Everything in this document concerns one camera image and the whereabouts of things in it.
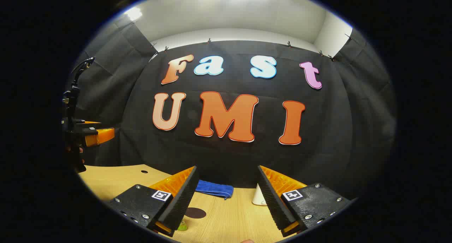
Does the ceiling light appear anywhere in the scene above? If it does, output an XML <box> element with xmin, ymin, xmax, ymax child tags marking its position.
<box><xmin>124</xmin><ymin>7</ymin><xmax>143</xmax><ymax>22</ymax></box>

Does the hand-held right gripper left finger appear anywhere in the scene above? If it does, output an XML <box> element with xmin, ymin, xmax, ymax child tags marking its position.
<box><xmin>105</xmin><ymin>166</ymin><xmax>200</xmax><ymax>237</ymax></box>

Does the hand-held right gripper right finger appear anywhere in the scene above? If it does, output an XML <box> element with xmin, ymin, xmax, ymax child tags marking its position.
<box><xmin>257</xmin><ymin>165</ymin><xmax>354</xmax><ymax>238</ymax></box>

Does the white toaster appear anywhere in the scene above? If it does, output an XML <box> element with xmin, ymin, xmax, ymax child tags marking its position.
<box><xmin>252</xmin><ymin>184</ymin><xmax>268</xmax><ymax>206</ymax></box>

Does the blue towel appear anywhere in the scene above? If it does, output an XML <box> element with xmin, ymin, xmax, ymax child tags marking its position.
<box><xmin>195</xmin><ymin>180</ymin><xmax>234</xmax><ymax>200</ymax></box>

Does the dark brown round coaster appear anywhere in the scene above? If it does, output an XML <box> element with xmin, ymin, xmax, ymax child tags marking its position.
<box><xmin>185</xmin><ymin>207</ymin><xmax>207</xmax><ymax>219</ymax></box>

